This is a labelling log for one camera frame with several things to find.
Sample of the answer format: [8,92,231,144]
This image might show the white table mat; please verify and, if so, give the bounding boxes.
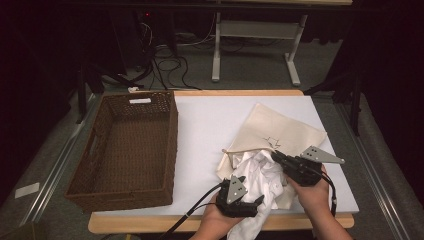
[93,95,361,217]

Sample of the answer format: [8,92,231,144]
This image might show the cream drawstring bag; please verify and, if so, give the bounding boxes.
[215,102,328,211]

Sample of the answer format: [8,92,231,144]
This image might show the aluminium floor rail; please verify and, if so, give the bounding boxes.
[20,94,102,225]
[334,102,412,240]

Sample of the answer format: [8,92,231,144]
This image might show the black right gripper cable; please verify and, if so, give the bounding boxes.
[312,169,338,218]

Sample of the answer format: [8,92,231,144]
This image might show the black floor cables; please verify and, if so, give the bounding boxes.
[139,22,202,91]

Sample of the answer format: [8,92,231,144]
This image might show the wooden table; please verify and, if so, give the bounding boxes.
[87,88,355,235]

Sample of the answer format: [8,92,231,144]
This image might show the person's left hand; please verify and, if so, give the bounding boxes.
[196,201,248,238]

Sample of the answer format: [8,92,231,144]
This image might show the black stand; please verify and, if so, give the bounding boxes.
[75,61,135,125]
[303,66,365,137]

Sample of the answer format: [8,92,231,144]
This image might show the brown wicker basket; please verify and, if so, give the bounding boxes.
[64,90,180,214]

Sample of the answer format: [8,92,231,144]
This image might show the person's right hand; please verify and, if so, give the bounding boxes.
[285,165,332,219]

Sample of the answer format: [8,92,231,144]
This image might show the dark equipment with red light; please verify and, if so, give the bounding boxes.
[109,7,158,72]

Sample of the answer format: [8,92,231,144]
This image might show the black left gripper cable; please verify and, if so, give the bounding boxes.
[159,181,225,240]

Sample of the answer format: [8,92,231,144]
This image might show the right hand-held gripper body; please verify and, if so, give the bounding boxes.
[282,145,346,187]

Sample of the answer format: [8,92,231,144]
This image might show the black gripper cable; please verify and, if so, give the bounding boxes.
[159,181,225,240]
[312,169,338,218]

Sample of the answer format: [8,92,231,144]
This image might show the white shirt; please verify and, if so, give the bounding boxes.
[226,149,295,240]

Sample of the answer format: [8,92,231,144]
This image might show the white floor tape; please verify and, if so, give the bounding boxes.
[14,182,41,200]

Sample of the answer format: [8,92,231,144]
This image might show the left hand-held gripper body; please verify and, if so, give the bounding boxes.
[215,175,261,219]

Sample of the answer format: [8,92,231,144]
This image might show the white desk frame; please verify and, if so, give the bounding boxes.
[211,11,310,88]

